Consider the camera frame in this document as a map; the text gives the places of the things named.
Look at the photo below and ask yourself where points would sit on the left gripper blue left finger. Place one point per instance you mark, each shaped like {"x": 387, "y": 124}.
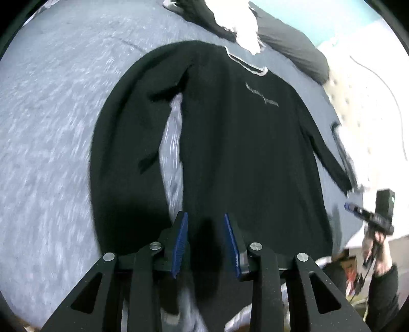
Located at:
{"x": 179, "y": 234}

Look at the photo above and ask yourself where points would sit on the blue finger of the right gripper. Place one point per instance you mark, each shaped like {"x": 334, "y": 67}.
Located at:
{"x": 353, "y": 208}

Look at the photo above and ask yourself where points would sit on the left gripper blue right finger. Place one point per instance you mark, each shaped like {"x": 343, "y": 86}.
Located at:
{"x": 234, "y": 248}

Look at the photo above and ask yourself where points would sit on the black sweater with white trim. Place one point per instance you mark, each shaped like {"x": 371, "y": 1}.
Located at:
{"x": 249, "y": 147}

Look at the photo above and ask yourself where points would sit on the person's right forearm black sleeve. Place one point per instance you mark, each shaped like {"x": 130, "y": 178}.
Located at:
{"x": 383, "y": 299}

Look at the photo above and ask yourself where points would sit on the black and white clothes pile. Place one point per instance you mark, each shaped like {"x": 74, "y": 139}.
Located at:
{"x": 231, "y": 20}

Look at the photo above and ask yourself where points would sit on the black tracker box green light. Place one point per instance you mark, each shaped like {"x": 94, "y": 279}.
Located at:
{"x": 385, "y": 203}

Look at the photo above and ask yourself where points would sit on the floor clutter beside bed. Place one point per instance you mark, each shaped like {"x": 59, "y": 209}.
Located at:
{"x": 345, "y": 272}

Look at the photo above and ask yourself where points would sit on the cream tufted headboard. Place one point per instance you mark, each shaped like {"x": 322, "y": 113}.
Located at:
{"x": 368, "y": 88}

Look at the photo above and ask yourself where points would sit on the dark grey long bolster pillow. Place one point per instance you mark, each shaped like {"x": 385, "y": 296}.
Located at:
{"x": 291, "y": 43}

